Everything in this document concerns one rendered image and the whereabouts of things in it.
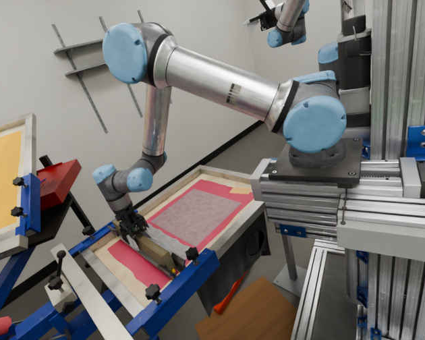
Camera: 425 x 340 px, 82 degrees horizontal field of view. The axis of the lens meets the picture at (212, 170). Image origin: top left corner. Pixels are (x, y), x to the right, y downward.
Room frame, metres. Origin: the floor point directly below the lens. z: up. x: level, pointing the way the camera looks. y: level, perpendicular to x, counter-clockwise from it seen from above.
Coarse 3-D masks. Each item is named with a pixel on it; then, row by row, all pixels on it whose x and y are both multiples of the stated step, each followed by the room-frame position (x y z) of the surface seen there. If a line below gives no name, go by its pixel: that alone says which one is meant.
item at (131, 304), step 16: (192, 176) 1.31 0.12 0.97; (224, 176) 1.19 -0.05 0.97; (240, 176) 1.10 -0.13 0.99; (160, 192) 1.20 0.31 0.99; (144, 208) 1.09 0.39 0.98; (256, 208) 0.81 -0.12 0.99; (240, 224) 0.75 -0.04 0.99; (224, 240) 0.69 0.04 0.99; (96, 272) 0.73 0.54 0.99; (112, 288) 0.63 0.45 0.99; (128, 304) 0.55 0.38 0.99
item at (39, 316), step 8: (72, 288) 0.64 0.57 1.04; (48, 304) 0.60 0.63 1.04; (40, 312) 0.57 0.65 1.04; (48, 312) 0.56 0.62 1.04; (56, 312) 0.57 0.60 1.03; (24, 320) 0.56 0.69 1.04; (32, 320) 0.55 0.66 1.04; (40, 320) 0.54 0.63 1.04; (48, 320) 0.55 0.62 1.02; (16, 328) 0.54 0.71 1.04; (24, 328) 0.53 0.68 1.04; (32, 328) 0.53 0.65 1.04; (40, 328) 0.53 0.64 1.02; (48, 328) 0.54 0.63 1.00; (16, 336) 0.51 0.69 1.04; (24, 336) 0.51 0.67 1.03; (32, 336) 0.52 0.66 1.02; (40, 336) 0.53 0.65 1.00
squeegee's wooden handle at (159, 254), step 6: (114, 222) 0.93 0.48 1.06; (120, 228) 0.88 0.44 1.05; (138, 234) 0.79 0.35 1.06; (138, 240) 0.75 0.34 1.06; (144, 240) 0.74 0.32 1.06; (150, 240) 0.73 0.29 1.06; (138, 246) 0.78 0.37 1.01; (144, 246) 0.72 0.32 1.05; (150, 246) 0.70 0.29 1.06; (156, 246) 0.69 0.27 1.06; (144, 252) 0.75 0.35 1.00; (150, 252) 0.69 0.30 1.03; (156, 252) 0.66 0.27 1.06; (162, 252) 0.65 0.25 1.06; (168, 252) 0.64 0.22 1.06; (156, 258) 0.68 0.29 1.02; (162, 258) 0.63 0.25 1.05; (168, 258) 0.64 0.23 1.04; (162, 264) 0.65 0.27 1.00; (168, 264) 0.63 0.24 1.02; (174, 264) 0.64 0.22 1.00
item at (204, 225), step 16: (224, 192) 1.06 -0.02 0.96; (208, 208) 0.96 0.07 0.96; (224, 208) 0.93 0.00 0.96; (240, 208) 0.89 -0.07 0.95; (192, 224) 0.89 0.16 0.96; (208, 224) 0.85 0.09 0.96; (224, 224) 0.82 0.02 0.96; (192, 240) 0.78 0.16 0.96; (208, 240) 0.75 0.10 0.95; (144, 272) 0.69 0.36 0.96; (160, 272) 0.67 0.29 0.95; (176, 272) 0.65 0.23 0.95; (160, 288) 0.60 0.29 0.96
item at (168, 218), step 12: (204, 180) 1.25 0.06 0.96; (192, 192) 1.15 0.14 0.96; (204, 192) 1.12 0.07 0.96; (216, 192) 1.08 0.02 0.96; (168, 204) 1.11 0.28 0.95; (180, 204) 1.07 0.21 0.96; (192, 204) 1.04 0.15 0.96; (156, 216) 1.04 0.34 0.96; (168, 216) 1.01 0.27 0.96; (180, 216) 0.97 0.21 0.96; (156, 228) 0.94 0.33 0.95; (168, 228) 0.91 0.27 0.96; (120, 240) 0.93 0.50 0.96; (120, 252) 0.85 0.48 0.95; (132, 252) 0.82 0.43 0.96; (132, 264) 0.75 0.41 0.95
